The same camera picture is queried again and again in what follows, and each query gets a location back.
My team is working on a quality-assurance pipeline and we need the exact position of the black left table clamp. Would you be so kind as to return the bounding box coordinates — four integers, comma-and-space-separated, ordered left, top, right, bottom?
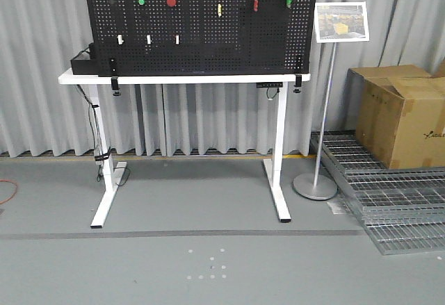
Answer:
109, 58, 121, 97

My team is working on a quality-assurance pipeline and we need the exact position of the black right table clamp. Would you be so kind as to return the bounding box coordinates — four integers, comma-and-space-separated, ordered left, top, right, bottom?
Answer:
293, 56, 304, 94

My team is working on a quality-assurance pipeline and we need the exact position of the black box on desk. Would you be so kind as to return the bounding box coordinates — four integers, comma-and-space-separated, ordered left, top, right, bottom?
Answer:
70, 42, 99, 75

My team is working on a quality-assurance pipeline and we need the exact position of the cardboard box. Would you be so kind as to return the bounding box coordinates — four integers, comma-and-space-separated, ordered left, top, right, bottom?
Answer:
348, 65, 444, 169

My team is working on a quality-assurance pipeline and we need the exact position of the lower red mushroom button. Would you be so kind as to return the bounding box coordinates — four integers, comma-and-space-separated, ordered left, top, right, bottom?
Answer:
166, 0, 177, 7

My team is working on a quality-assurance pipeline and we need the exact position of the black table clamp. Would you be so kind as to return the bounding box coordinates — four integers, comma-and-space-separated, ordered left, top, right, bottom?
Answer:
109, 58, 121, 97
293, 56, 304, 94

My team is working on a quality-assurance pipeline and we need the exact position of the metal floor grating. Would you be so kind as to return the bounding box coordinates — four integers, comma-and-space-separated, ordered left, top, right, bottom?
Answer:
321, 131, 444, 255

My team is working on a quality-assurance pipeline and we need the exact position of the black perforated pegboard panel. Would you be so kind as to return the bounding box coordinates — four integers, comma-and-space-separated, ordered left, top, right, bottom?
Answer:
86, 0, 316, 76

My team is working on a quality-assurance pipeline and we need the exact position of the desk height control panel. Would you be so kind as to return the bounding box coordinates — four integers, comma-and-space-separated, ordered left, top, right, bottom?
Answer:
256, 82, 283, 88

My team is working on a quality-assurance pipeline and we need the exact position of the orange cable on floor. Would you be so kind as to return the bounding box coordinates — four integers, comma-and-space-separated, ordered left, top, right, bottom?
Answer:
0, 179, 18, 206

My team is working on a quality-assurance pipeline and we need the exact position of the white standing desk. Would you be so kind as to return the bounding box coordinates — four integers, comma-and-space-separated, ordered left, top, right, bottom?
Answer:
58, 69, 311, 229

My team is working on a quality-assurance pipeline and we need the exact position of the black desk power cable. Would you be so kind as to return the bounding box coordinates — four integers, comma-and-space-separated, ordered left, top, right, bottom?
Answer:
76, 84, 131, 187

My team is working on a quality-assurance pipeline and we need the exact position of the metal sign stand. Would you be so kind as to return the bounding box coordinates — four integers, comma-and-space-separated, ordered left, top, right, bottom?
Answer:
293, 1, 370, 201

